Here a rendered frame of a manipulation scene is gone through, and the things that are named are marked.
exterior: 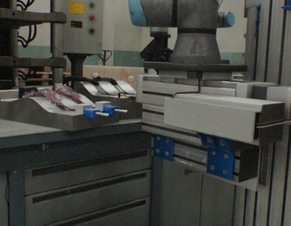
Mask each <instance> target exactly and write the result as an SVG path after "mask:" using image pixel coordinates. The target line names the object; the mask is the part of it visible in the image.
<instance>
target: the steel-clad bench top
mask: <svg viewBox="0 0 291 226"><path fill-rule="evenodd" d="M140 122H141V118H135V119H126V120H119V122H116V123H112V124H107V125H102V126H97V127H103V126H115V125H123V124H131V123H140ZM94 128H95V127H94ZM58 131H66V130H61V129H56V128H50V127H45V126H38V125H32V124H27V123H22V122H15V121H10V120H4V119H0V138H5V137H13V136H21V135H33V134H41V133H50V132H58Z"/></svg>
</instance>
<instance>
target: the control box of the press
mask: <svg viewBox="0 0 291 226"><path fill-rule="evenodd" d="M63 12H64V13H65V14H66V15H67V22H66V23H65V24H63V56H66V55H67V57H68V59H69V60H70V62H71V76H79V77H83V62H84V60H85V59H86V57H87V56H88V57H90V56H93V55H102V54H103V0H63ZM50 51H51V53H52V24H51V23H50Z"/></svg>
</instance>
